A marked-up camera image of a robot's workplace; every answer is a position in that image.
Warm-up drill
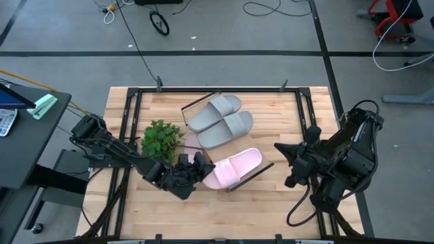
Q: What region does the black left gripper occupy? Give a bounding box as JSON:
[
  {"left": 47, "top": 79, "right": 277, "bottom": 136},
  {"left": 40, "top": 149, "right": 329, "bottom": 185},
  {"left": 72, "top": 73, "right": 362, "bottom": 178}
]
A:
[{"left": 154, "top": 151, "right": 217, "bottom": 201}]

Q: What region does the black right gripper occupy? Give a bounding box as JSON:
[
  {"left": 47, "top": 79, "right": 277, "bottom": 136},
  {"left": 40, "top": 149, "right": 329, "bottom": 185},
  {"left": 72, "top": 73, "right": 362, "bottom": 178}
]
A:
[{"left": 273, "top": 143, "right": 328, "bottom": 190}]

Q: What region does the pink rubber slide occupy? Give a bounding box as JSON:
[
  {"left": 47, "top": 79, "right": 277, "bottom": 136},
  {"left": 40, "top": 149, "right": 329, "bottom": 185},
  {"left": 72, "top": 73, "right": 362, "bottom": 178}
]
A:
[
  {"left": 202, "top": 147, "right": 264, "bottom": 190},
  {"left": 184, "top": 131, "right": 205, "bottom": 163}
]

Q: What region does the grey rubber slide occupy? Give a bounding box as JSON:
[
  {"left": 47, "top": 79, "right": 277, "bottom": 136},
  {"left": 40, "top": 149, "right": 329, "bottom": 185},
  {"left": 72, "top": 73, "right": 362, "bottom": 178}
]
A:
[
  {"left": 186, "top": 94, "right": 243, "bottom": 134},
  {"left": 197, "top": 110, "right": 254, "bottom": 150}
]

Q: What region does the wooden shelf with black ends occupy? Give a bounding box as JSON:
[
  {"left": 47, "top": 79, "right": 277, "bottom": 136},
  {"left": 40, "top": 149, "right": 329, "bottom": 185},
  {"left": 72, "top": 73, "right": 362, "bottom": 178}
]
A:
[{"left": 180, "top": 90, "right": 275, "bottom": 193}]

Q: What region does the green artificial plant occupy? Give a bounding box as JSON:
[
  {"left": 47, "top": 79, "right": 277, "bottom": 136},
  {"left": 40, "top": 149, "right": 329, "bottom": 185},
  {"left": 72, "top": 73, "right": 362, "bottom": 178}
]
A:
[{"left": 140, "top": 119, "right": 186, "bottom": 166}]

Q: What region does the grey desk foot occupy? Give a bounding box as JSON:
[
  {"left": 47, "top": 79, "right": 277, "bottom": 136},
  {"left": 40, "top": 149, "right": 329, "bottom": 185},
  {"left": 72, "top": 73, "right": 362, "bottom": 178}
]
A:
[{"left": 381, "top": 86, "right": 434, "bottom": 106}]

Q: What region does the grey desk leg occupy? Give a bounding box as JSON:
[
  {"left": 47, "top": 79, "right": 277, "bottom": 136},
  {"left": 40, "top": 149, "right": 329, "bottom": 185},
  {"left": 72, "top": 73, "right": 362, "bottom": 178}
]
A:
[{"left": 403, "top": 50, "right": 434, "bottom": 68}]

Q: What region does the mint green stapler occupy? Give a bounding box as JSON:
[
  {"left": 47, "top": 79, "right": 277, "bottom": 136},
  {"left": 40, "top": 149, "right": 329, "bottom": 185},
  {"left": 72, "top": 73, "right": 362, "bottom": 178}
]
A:
[{"left": 26, "top": 94, "right": 59, "bottom": 120}]

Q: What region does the red and black cart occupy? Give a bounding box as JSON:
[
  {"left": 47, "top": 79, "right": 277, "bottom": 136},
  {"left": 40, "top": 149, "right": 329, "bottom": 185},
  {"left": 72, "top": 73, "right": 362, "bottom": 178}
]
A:
[{"left": 355, "top": 0, "right": 425, "bottom": 44}]

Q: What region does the black side desk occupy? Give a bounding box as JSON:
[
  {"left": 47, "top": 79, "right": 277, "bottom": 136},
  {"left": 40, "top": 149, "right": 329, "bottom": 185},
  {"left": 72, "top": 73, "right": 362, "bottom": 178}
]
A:
[{"left": 0, "top": 83, "right": 91, "bottom": 244}]

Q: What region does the white calculator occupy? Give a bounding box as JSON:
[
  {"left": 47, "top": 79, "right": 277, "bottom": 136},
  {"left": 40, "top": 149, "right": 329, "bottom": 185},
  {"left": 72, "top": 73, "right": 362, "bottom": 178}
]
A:
[{"left": 0, "top": 108, "right": 19, "bottom": 138}]

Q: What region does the black monitor with blue screen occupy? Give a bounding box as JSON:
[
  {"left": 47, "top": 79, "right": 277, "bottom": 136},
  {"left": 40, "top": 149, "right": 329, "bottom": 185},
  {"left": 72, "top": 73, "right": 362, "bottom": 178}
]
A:
[{"left": 0, "top": 82, "right": 37, "bottom": 110}]

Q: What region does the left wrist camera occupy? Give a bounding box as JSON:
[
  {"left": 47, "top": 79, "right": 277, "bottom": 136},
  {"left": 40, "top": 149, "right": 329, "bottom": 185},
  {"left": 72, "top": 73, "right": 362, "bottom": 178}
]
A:
[{"left": 171, "top": 167, "right": 191, "bottom": 186}]

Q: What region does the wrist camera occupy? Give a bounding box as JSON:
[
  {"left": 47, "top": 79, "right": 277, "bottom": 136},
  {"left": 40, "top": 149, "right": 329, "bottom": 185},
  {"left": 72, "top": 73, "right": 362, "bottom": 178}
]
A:
[
  {"left": 171, "top": 167, "right": 191, "bottom": 186},
  {"left": 302, "top": 124, "right": 323, "bottom": 147}
]

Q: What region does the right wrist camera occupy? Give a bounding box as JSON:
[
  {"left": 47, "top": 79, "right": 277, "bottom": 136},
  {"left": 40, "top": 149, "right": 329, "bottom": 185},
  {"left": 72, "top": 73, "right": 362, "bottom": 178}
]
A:
[{"left": 302, "top": 124, "right": 323, "bottom": 147}]

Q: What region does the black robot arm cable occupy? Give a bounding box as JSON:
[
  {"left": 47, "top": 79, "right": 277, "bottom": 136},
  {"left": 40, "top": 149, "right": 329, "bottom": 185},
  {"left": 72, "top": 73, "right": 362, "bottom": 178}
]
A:
[{"left": 286, "top": 182, "right": 320, "bottom": 228}]

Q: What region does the black aluminium table frame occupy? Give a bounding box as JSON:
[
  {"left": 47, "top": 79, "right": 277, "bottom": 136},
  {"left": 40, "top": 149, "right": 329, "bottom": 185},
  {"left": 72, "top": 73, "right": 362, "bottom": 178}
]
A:
[{"left": 76, "top": 86, "right": 376, "bottom": 244}]

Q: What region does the long white floor cable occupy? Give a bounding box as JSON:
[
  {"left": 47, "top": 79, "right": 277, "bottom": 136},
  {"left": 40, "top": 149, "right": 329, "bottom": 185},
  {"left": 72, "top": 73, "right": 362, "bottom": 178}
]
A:
[{"left": 372, "top": 0, "right": 434, "bottom": 73}]

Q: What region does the long thin black cable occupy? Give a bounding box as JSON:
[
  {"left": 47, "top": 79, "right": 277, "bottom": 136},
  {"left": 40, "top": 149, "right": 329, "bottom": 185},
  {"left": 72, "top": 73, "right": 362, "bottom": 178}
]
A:
[{"left": 115, "top": 0, "right": 161, "bottom": 84}]

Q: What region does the black cable coil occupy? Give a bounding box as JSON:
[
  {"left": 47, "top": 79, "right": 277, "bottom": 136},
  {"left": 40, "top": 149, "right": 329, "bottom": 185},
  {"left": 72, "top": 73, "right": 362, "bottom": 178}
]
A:
[{"left": 149, "top": 10, "right": 171, "bottom": 37}]

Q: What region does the looped black floor cable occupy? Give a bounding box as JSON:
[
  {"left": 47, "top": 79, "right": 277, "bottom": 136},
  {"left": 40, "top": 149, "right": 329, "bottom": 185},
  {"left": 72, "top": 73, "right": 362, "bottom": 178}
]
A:
[{"left": 242, "top": 0, "right": 313, "bottom": 18}]

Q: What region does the short white floor cable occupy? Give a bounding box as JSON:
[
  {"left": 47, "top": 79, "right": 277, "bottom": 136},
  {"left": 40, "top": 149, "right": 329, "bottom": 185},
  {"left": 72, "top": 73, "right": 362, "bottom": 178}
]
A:
[{"left": 102, "top": 9, "right": 116, "bottom": 25}]

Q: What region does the yellow cable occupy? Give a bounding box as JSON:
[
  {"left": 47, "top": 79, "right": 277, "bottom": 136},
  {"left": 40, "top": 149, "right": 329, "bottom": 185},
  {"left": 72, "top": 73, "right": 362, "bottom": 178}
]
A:
[{"left": 0, "top": 68, "right": 91, "bottom": 118}]

